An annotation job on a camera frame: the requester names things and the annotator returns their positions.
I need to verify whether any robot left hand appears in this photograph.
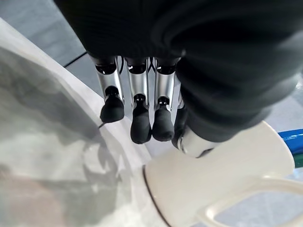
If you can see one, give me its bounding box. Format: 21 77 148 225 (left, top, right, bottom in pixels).
54 0 303 158

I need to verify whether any white sink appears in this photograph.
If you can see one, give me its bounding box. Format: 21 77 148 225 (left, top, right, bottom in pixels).
0 17 171 227

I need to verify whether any blue toothpaste tube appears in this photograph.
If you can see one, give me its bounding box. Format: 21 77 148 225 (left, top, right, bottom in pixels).
277 129 303 148

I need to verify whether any white ceramic cup with handle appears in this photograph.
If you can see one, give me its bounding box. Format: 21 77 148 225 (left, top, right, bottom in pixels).
142 120 303 227

